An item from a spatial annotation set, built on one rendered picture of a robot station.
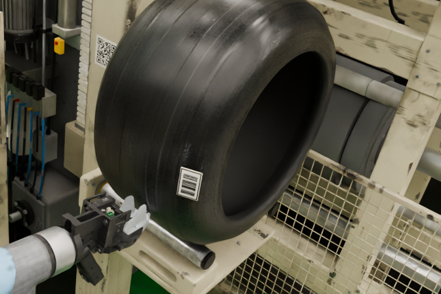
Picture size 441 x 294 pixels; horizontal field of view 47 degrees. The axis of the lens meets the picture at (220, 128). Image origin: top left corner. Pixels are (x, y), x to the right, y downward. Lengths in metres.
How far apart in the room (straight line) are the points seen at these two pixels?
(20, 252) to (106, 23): 0.60
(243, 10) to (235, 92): 0.16
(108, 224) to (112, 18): 0.51
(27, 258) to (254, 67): 0.48
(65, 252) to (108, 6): 0.59
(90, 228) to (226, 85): 0.33
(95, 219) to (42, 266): 0.12
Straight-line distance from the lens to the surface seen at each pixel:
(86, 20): 1.31
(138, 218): 0.99
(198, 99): 0.87
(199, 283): 1.18
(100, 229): 0.93
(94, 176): 1.29
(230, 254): 1.34
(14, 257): 0.83
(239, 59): 0.88
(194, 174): 0.89
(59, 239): 0.87
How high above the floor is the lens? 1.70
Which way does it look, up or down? 29 degrees down
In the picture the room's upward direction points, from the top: 12 degrees clockwise
